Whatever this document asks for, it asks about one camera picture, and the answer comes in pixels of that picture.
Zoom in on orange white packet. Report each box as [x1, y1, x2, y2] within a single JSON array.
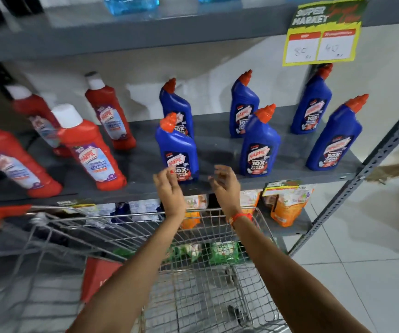
[[180, 195, 208, 230]]

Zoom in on red cart seat flap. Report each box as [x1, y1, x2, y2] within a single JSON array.
[[80, 257, 124, 304]]

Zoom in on orange refill pouch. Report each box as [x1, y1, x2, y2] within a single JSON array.
[[270, 185, 315, 228]]

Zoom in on red wristband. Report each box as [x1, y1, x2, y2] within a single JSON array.
[[228, 212, 254, 226]]

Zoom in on yellow green shelf label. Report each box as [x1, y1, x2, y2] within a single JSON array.
[[262, 180, 303, 197]]

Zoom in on person's left hand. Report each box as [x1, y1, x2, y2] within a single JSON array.
[[152, 166, 187, 219]]

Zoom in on wire shopping cart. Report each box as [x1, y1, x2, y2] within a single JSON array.
[[0, 205, 292, 333]]

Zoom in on green packet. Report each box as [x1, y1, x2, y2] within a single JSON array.
[[209, 241, 243, 265], [165, 243, 203, 264]]

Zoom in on dark bottles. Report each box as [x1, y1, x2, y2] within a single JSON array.
[[0, 0, 44, 31]]

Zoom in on yellow price sign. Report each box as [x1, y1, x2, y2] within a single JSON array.
[[282, 0, 368, 67]]

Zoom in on person's right forearm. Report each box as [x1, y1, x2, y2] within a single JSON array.
[[228, 214, 372, 333]]

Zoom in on red cleaner bottle white cap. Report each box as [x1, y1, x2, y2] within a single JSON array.
[[84, 71, 137, 151], [51, 103, 128, 192], [5, 84, 72, 158], [0, 115, 63, 199]]

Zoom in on person's left forearm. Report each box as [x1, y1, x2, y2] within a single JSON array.
[[67, 211, 186, 333]]

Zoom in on grey metal shelving rack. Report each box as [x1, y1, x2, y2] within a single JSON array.
[[0, 0, 399, 258]]

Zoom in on person's right hand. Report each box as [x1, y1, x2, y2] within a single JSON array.
[[208, 164, 242, 219]]

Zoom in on row of blue cleaner bottles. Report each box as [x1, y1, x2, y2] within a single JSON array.
[[155, 63, 370, 184]]

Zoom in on white blue packet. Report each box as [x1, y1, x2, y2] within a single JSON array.
[[129, 199, 162, 222]]

